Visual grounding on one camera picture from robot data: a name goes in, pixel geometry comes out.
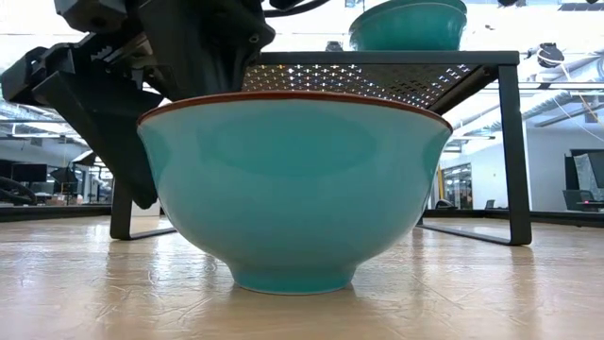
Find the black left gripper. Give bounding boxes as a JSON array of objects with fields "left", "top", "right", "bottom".
[{"left": 0, "top": 0, "right": 277, "bottom": 212}]

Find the teal floral patterned bowl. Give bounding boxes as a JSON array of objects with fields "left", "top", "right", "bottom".
[
  {"left": 372, "top": 0, "right": 468, "bottom": 18},
  {"left": 136, "top": 90, "right": 454, "bottom": 297},
  {"left": 347, "top": 2, "right": 468, "bottom": 52}
]

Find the black perforated metal shelf riser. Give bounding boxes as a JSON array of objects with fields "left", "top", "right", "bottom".
[{"left": 109, "top": 50, "right": 533, "bottom": 247}]

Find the black aluminium table frame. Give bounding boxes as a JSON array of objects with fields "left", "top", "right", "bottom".
[{"left": 0, "top": 203, "right": 604, "bottom": 229}]

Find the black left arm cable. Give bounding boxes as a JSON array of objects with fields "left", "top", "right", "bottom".
[{"left": 261, "top": 0, "right": 331, "bottom": 19}]

